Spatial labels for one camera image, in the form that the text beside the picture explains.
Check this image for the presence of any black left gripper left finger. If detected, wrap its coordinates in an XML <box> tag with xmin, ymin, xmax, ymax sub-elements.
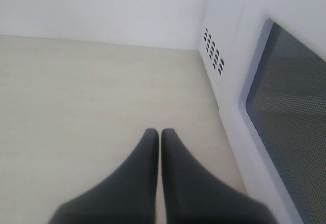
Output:
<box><xmin>49</xmin><ymin>128</ymin><xmax>159</xmax><ymax>223</ymax></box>

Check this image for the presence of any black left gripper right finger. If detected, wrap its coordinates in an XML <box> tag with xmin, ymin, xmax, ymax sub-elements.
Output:
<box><xmin>161</xmin><ymin>128</ymin><xmax>277</xmax><ymax>223</ymax></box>

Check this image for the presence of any white microwave door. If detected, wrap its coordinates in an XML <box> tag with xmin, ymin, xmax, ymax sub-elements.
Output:
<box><xmin>220</xmin><ymin>0</ymin><xmax>325</xmax><ymax>223</ymax></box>

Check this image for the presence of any white Midea microwave oven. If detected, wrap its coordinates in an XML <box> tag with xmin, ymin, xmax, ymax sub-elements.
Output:
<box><xmin>198</xmin><ymin>0</ymin><xmax>246</xmax><ymax>109</ymax></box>

